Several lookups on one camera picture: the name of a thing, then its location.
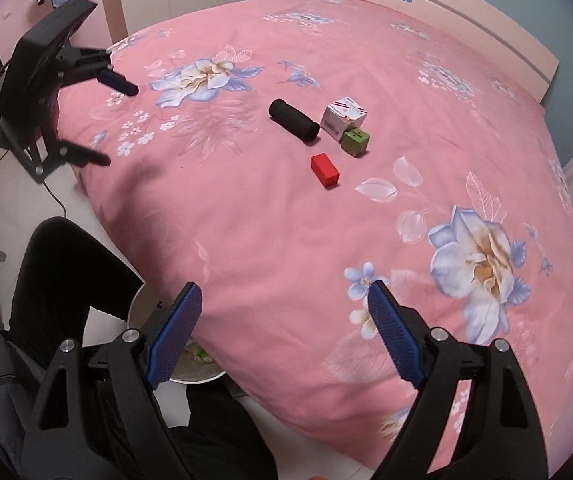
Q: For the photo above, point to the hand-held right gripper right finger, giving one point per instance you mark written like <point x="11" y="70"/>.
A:
<point x="396" y="335"/>

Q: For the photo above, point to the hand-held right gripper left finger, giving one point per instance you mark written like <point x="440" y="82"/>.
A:
<point x="174" y="335"/>

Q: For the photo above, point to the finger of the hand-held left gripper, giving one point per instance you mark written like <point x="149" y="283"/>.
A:
<point x="91" y="157"/>
<point x="116" y="80"/>

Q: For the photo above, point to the white trash bin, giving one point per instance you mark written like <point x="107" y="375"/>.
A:
<point x="186" y="367"/>

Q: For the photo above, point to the small red box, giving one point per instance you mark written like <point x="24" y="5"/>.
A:
<point x="325" y="170"/>

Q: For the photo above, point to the black cylinder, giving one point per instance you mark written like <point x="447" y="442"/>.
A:
<point x="294" y="120"/>

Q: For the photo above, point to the small green box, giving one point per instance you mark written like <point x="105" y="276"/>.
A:
<point x="356" y="142"/>

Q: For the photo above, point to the small white box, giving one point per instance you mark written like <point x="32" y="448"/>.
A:
<point x="341" y="117"/>

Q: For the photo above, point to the person's black trousers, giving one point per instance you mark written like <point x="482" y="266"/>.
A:
<point x="61" y="270"/>

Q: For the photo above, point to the pink floral duvet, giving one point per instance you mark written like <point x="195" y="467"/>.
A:
<point x="266" y="235"/>

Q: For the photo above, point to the white bed headboard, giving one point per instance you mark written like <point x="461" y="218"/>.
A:
<point x="466" y="15"/>

